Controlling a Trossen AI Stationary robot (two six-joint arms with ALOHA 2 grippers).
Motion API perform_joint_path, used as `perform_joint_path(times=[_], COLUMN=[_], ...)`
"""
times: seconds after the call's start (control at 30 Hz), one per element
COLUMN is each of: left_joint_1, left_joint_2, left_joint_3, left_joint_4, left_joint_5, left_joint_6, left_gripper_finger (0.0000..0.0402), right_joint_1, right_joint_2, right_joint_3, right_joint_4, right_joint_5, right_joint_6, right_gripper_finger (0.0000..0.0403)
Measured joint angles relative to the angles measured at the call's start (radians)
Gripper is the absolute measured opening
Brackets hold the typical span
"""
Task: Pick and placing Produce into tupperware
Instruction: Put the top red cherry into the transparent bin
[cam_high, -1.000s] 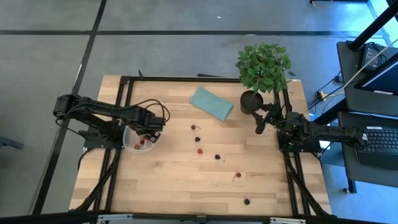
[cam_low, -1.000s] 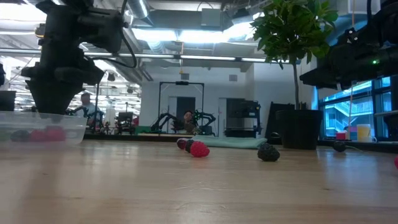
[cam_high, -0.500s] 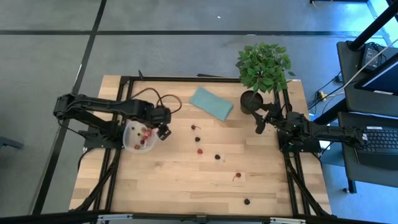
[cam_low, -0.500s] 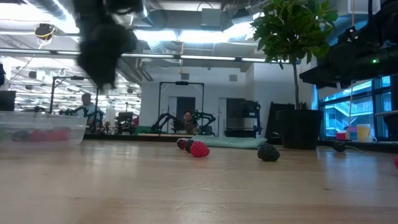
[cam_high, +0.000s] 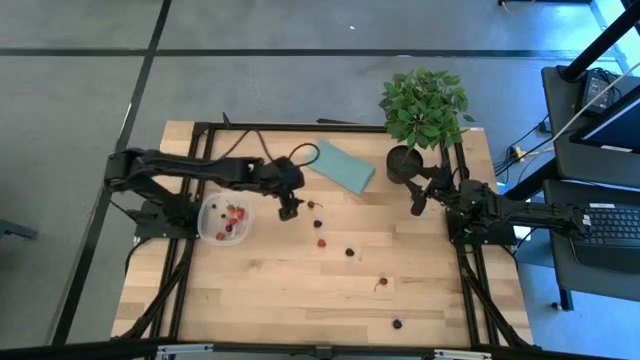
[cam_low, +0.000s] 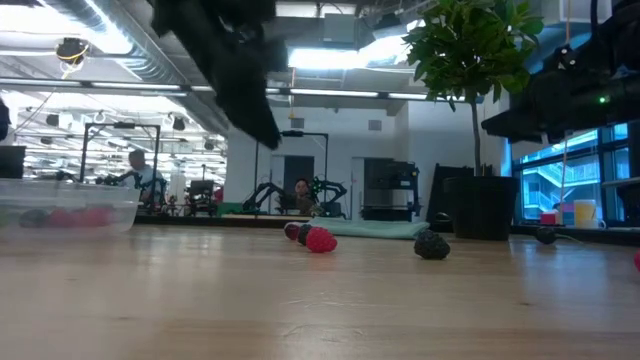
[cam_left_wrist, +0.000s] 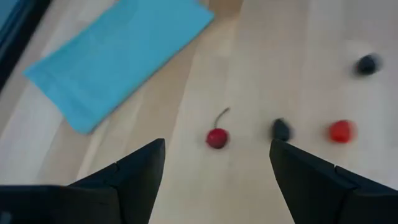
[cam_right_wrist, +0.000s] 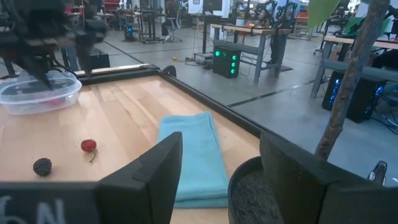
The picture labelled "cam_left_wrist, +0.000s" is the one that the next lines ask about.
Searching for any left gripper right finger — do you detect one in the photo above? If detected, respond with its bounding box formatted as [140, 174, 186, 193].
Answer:
[269, 138, 398, 224]

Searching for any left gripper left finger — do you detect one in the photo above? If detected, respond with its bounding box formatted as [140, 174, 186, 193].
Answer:
[0, 138, 166, 224]

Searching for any red raspberry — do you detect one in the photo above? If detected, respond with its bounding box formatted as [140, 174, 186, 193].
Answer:
[326, 119, 358, 145]

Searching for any red cherry with stem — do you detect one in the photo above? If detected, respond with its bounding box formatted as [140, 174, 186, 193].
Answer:
[205, 106, 231, 150]

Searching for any large dark blackberry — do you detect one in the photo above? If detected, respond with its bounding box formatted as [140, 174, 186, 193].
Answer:
[353, 52, 384, 77]

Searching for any folded teal cloth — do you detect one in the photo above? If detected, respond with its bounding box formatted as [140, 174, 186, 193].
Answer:
[22, 0, 215, 135]

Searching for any black aluminium table frame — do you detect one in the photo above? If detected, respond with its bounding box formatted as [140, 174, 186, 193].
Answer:
[0, 0, 52, 91]

